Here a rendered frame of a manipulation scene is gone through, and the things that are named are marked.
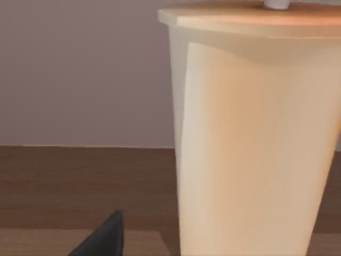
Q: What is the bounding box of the cream cup with lid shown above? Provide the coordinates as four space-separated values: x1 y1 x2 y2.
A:
157 0 341 256

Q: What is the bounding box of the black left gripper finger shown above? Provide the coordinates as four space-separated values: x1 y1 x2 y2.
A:
68 210 124 256

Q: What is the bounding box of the white straw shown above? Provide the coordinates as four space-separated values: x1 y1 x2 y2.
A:
263 0 290 10

